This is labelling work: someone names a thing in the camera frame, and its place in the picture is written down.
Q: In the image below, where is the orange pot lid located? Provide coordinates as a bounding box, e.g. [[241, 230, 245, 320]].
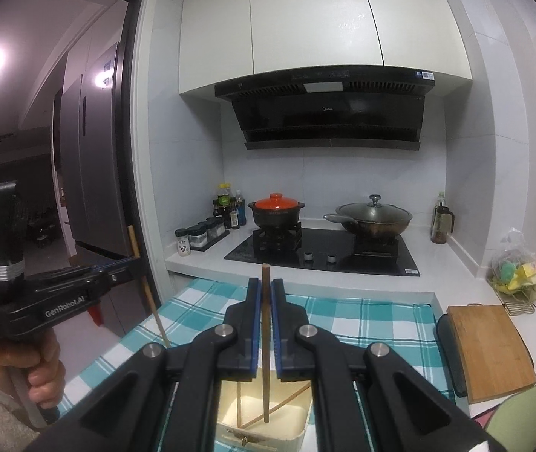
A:
[[254, 192, 300, 212]]

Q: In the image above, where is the teal checked tablecloth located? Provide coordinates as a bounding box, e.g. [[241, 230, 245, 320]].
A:
[[57, 277, 457, 452]]

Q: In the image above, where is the black glass cooktop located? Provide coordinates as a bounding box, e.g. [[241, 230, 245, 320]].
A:
[[224, 227, 422, 278]]

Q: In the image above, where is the black rack of spice jars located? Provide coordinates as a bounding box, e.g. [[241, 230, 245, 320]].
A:
[[186, 217, 230, 252]]

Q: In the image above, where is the dark door frame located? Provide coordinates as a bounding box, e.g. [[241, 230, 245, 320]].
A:
[[0, 0, 169, 340]]

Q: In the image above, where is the blue-label bottle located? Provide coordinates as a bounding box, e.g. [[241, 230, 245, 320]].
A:
[[231, 190, 247, 227]]

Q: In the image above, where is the grey refrigerator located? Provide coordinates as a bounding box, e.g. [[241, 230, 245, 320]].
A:
[[51, 41, 145, 340]]

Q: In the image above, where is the person's left hand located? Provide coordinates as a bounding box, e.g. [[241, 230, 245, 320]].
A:
[[0, 327, 67, 409]]

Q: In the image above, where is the green cutting board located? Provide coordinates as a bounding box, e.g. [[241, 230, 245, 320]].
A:
[[484, 370, 536, 452]]

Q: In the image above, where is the wooden cutting board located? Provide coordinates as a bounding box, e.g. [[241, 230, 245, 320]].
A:
[[446, 304, 536, 405]]

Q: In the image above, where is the white wall cabinet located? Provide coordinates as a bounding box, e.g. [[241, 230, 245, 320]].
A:
[[178, 0, 474, 98]]

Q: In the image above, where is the black burner grate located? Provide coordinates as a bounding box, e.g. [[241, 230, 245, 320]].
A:
[[353, 233, 400, 258], [251, 221, 303, 253]]

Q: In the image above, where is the red crate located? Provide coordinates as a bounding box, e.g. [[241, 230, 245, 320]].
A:
[[86, 301, 105, 329]]

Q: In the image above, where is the yellow-capped sauce bottle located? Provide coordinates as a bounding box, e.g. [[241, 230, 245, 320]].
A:
[[216, 183, 232, 220]]

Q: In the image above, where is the white spice jar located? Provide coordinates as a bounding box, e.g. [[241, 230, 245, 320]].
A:
[[175, 228, 191, 259]]

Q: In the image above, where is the glass wok lid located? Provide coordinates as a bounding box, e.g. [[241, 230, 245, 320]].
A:
[[335, 193, 413, 223]]

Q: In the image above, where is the plastic bag of sponges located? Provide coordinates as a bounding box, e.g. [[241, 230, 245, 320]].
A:
[[488, 227, 536, 293]]

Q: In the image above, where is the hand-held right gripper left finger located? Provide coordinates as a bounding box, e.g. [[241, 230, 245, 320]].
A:
[[28, 278, 260, 452]]

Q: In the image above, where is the gold wire rack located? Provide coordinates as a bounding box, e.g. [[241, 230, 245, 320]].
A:
[[493, 282, 536, 316]]

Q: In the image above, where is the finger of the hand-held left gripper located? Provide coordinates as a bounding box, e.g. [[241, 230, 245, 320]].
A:
[[103, 267, 141, 289], [86, 255, 141, 272]]

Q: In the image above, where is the black clay pot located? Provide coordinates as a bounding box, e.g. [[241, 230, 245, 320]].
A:
[[247, 201, 307, 233]]

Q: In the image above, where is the black range hood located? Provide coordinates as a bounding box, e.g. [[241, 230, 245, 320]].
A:
[[214, 66, 437, 152]]

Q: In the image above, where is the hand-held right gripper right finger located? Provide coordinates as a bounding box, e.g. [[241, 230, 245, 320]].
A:
[[272, 278, 505, 452]]

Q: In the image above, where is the glass oil dispenser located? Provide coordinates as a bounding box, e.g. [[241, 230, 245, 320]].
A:
[[430, 191, 456, 245]]

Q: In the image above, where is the cream utensil box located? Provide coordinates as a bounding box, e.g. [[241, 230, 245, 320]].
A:
[[215, 379, 314, 452]]

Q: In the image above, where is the dark metal wok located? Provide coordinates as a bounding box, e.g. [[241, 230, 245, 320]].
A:
[[323, 213, 413, 239]]

